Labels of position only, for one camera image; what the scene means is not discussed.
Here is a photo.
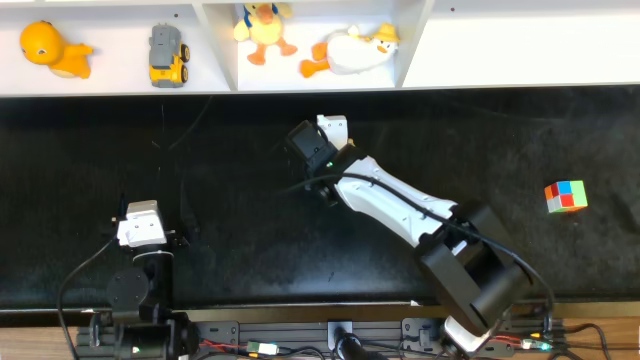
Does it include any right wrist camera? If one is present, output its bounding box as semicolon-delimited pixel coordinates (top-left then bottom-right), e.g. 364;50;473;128
316;114;349;150

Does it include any grey and yellow toy truck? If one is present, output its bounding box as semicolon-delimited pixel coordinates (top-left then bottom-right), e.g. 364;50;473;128
148;23;192;89

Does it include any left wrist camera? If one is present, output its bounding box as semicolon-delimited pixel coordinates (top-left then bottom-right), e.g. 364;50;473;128
116;199;169;249

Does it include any white plush duck yellow hat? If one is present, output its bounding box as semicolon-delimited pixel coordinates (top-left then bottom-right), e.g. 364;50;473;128
298;22;401;79

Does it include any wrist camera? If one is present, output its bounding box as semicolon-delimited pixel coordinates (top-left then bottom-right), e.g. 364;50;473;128
116;199;169;249
316;114;349;150

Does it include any mounting rail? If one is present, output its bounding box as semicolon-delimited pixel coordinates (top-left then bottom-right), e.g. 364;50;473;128
74;308;614;360

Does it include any white shelf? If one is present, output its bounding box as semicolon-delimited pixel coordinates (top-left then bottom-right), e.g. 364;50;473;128
0;0;640;99

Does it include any orange rubber duck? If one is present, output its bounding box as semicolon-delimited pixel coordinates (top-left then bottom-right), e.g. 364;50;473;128
19;19;95;80

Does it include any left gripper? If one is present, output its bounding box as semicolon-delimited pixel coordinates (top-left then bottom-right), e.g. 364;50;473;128
115;178;200;250

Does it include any many-coloured puzzle cube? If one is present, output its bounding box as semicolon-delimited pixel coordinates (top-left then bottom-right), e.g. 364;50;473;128
543;179;589;215

